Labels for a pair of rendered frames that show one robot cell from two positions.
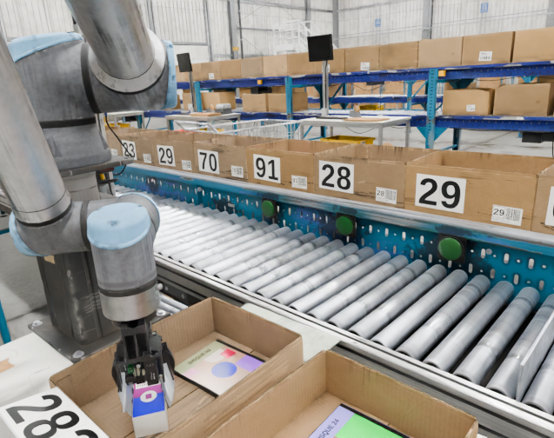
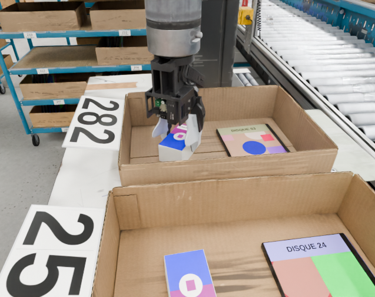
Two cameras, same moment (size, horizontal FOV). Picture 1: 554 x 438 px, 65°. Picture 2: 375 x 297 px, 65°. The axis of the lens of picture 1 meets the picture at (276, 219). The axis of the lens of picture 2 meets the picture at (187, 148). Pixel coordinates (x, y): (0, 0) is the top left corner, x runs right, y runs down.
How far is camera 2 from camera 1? 0.34 m
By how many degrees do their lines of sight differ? 40
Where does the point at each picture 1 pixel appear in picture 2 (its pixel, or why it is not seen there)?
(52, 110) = not seen: outside the picture
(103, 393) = not seen: hidden behind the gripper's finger
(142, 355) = (165, 93)
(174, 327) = (234, 98)
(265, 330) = (308, 131)
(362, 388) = not seen: outside the picture
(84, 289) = not seen: hidden behind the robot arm
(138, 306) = (168, 43)
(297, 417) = (288, 218)
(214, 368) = (247, 142)
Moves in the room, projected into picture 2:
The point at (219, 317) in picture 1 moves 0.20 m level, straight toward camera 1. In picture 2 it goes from (278, 106) to (249, 145)
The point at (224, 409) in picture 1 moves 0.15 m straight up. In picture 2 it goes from (218, 172) to (225, 92)
